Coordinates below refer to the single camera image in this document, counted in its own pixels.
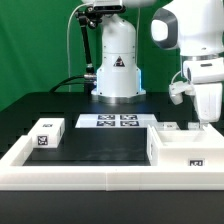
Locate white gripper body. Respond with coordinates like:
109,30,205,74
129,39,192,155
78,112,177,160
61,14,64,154
182,57,224,122

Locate white cabinet door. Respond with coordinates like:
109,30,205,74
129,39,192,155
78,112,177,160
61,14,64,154
187,122,203,130
156,122,179,130

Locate white cabinet body box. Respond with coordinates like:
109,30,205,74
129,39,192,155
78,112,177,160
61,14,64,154
147,125,224,167

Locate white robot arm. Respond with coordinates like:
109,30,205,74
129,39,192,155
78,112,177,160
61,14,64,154
82,0,224,123

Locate white cabinet top block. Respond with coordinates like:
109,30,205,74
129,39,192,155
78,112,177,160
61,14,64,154
28,118,65,148

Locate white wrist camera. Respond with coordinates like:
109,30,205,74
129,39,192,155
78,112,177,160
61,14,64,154
169,81,195,105

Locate white U-shaped obstacle wall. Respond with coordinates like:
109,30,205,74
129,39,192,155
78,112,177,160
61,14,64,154
0,135,224,191

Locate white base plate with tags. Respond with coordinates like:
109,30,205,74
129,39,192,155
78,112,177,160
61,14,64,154
75,114,157,128

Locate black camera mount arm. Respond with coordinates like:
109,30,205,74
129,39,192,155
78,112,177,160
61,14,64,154
75,3,126,76

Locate white cable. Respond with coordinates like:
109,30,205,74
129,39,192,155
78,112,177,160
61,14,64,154
66,3,88,93

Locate black cable bundle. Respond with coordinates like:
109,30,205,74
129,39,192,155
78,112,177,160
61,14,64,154
49,75,98,93

